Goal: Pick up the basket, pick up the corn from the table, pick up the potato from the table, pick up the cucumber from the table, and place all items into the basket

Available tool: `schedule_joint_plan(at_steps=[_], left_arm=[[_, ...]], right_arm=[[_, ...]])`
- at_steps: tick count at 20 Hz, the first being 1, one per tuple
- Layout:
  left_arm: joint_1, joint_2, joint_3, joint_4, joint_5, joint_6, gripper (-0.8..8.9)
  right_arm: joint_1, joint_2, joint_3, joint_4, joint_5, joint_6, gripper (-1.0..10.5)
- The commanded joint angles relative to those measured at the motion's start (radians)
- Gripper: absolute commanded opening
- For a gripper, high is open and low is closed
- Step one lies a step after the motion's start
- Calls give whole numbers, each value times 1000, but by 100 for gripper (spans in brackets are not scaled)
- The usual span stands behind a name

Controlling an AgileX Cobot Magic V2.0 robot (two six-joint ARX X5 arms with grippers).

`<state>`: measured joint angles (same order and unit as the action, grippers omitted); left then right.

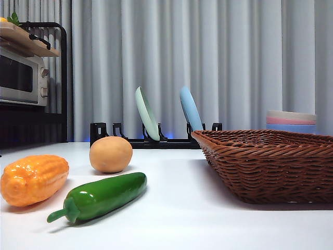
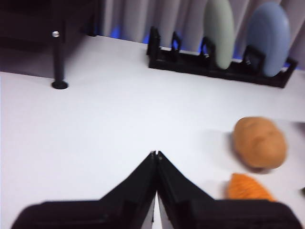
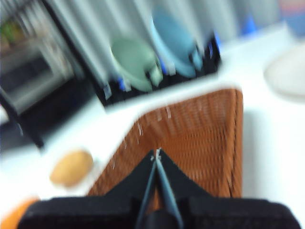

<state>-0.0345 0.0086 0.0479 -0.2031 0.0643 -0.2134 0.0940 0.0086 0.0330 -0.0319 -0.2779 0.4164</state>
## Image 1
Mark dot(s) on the silver toaster oven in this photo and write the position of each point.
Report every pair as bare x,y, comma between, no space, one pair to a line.
23,78

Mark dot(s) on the brown wicker basket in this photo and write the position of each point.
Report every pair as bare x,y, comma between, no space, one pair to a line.
260,169

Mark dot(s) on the pale green plate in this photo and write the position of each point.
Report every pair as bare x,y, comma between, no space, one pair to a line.
147,114

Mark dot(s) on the grey pleated curtain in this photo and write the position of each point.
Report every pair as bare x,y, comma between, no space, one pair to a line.
234,52

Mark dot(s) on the green toy leaves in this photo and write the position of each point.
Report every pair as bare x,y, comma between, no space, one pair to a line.
14,19

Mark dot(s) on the tan toy potato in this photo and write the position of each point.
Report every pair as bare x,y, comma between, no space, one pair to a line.
110,155

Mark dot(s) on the beige bowl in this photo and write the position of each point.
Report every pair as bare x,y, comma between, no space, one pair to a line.
291,114

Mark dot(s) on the black plate rack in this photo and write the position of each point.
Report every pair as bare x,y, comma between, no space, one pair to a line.
177,144

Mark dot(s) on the yellow toy fruit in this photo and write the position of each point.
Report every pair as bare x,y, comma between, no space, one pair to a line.
2,20

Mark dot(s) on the pale blue plate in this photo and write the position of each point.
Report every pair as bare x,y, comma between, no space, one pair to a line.
191,109

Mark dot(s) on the orange toy corn cob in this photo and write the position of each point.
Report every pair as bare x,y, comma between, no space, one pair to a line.
33,179

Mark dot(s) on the pink bowl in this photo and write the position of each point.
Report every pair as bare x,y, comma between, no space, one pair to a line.
286,120

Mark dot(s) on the black metal shelf frame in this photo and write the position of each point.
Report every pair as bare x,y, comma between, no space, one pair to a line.
64,78

